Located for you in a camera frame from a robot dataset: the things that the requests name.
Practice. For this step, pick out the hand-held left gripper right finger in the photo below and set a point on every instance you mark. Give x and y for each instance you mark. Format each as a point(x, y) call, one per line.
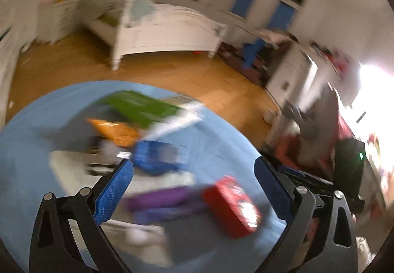
point(272, 189)

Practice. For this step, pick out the blue tablecloth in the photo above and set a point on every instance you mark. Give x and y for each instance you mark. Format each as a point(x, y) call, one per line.
point(46, 119)

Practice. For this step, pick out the purple snack packet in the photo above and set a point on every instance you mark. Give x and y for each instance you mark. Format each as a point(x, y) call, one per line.
point(166, 199)

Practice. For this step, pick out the light blue cloth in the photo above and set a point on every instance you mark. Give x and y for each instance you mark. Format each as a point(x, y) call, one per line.
point(141, 9)

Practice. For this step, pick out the orange snack packet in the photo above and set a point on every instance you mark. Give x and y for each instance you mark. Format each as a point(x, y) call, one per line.
point(117, 133)

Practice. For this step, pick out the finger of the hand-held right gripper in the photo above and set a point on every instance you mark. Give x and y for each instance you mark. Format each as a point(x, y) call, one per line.
point(311, 180)

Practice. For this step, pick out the white nightstand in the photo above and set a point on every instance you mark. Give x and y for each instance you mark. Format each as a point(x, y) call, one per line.
point(55, 22)

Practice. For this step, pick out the green blanket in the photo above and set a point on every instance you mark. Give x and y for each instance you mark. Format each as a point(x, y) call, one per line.
point(98, 5)

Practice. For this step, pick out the clothes on dresser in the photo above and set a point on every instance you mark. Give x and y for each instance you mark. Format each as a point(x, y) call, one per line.
point(335, 60)

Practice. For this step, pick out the dark wooden chair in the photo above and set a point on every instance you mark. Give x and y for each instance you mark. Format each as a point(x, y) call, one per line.
point(267, 66)

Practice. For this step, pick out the blue snack packet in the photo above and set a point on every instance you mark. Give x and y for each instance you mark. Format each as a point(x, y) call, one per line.
point(154, 156)

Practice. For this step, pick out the pile of clothes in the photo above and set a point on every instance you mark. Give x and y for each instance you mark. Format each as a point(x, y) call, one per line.
point(277, 36)

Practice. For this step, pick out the green white carton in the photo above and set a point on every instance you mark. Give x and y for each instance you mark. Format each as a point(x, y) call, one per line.
point(138, 106)

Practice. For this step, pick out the small red box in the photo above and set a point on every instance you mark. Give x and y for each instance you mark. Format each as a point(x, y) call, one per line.
point(231, 205)

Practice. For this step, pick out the white bed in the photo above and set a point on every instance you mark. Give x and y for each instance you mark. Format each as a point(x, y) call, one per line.
point(166, 32)

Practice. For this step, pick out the white dresser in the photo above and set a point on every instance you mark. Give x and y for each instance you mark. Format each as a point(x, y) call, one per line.
point(292, 76)

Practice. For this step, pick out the white striped cloth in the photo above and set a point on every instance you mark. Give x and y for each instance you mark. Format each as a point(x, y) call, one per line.
point(70, 168)

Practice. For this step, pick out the white wardrobe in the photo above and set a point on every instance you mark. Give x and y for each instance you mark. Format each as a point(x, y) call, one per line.
point(7, 60)

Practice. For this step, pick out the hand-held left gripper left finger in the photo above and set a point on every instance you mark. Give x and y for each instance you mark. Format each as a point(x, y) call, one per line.
point(114, 193)

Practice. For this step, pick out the blue hanging garment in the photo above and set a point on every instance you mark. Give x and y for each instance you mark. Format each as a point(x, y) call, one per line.
point(251, 52)

